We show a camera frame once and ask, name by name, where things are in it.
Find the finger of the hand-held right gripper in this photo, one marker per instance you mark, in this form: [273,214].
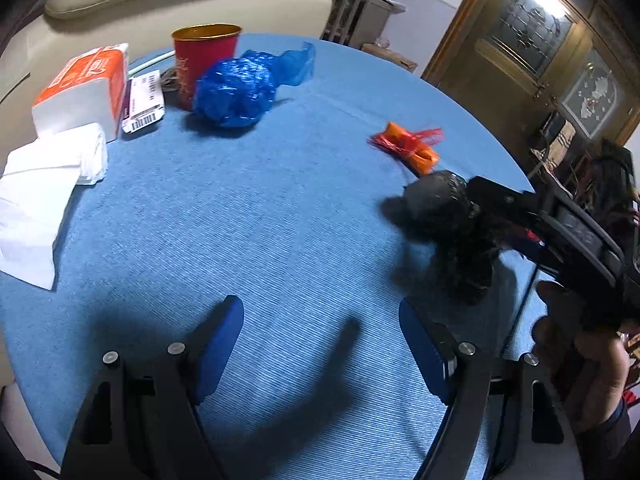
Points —
[505,200]
[535,260]

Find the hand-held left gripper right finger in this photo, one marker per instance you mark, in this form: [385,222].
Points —
[425,355]

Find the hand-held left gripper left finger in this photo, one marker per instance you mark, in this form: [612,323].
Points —
[220,350]

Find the black plastic bag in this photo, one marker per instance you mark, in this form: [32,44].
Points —
[450,230]

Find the person's right hand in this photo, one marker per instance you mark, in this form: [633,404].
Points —
[585,360]

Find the plaid fabric bag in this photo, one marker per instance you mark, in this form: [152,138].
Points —
[560,135]

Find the orange wrapper with red net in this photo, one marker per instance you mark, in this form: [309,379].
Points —
[407,147]

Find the blue tablecloth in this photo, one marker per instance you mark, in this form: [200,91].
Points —
[275,210]

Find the wooden glass-panel door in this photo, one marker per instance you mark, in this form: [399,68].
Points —
[540,35]

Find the cardboard box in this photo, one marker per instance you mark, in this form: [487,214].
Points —
[390,55]

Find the grey slatted cabinet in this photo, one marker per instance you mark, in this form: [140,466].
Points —
[357,10]

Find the white folded tissue stack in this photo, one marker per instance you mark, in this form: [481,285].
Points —
[35,195]

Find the white barcode medicine box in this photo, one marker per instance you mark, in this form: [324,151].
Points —
[145,102]

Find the blue plastic bag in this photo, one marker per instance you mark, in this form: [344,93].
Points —
[235,90]

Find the orange tissue pack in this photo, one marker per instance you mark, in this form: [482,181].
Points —
[85,95]

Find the red paper cup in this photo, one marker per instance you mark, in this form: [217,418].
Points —
[200,60]

